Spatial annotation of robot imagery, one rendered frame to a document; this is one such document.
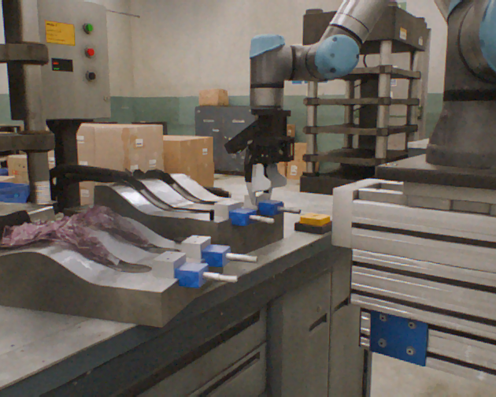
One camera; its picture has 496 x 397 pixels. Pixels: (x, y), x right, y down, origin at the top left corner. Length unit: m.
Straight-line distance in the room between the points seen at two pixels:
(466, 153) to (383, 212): 0.14
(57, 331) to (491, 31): 0.66
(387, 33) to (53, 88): 3.71
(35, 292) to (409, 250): 0.57
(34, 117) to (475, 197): 1.24
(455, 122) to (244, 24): 8.22
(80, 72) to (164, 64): 8.03
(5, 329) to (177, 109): 8.93
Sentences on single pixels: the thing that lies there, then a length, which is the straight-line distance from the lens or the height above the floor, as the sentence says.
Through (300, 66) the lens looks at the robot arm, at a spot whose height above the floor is 1.20.
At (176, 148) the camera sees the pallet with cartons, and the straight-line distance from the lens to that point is 5.75.
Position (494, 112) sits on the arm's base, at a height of 1.11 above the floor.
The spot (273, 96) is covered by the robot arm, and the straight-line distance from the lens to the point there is 1.10.
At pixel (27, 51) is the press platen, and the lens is 1.60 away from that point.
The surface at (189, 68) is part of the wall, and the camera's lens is 9.49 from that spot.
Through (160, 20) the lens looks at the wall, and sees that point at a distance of 10.01.
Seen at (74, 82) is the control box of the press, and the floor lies 1.20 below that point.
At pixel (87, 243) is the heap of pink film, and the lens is 0.87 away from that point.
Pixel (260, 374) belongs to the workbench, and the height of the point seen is 0.50.
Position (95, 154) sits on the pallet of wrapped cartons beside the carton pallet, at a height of 0.65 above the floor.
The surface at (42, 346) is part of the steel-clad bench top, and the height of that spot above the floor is 0.80.
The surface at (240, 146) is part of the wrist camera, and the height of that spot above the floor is 1.03.
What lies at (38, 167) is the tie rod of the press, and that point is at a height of 0.94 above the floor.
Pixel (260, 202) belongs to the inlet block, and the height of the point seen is 0.91.
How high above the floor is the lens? 1.12
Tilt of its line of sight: 10 degrees down
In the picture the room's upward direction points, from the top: straight up
